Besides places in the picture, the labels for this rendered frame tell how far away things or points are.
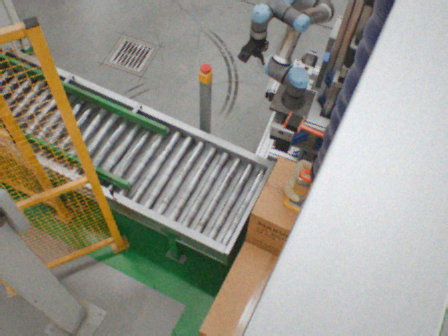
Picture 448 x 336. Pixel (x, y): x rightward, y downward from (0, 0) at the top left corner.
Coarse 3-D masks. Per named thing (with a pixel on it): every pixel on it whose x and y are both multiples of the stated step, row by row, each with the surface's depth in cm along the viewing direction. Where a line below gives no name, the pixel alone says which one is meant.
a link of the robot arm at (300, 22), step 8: (320, 0) 242; (328, 0) 243; (288, 8) 214; (312, 8) 227; (320, 8) 232; (328, 8) 237; (288, 16) 213; (296, 16) 212; (304, 16) 212; (312, 16) 221; (320, 16) 229; (328, 16) 238; (288, 24) 216; (296, 24) 213; (304, 24) 211
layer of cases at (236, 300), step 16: (240, 256) 291; (256, 256) 291; (272, 256) 292; (240, 272) 286; (256, 272) 287; (224, 288) 281; (240, 288) 281; (256, 288) 282; (224, 304) 276; (240, 304) 277; (208, 320) 272; (224, 320) 272; (240, 320) 272
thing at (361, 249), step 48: (432, 0) 40; (384, 48) 37; (432, 48) 37; (384, 96) 35; (432, 96) 35; (336, 144) 32; (384, 144) 33; (432, 144) 33; (336, 192) 31; (384, 192) 31; (432, 192) 31; (288, 240) 29; (336, 240) 29; (384, 240) 29; (432, 240) 29; (288, 288) 28; (336, 288) 28; (384, 288) 28; (432, 288) 28
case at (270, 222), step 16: (288, 160) 278; (272, 176) 272; (288, 176) 273; (272, 192) 268; (304, 192) 269; (256, 208) 262; (272, 208) 263; (288, 208) 263; (256, 224) 270; (272, 224) 261; (288, 224) 259; (256, 240) 288; (272, 240) 278
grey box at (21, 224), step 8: (0, 192) 169; (0, 200) 169; (8, 200) 173; (0, 208) 174; (8, 208) 175; (16, 208) 180; (8, 216) 179; (16, 216) 182; (24, 216) 188; (16, 224) 185; (24, 224) 190; (24, 232) 193
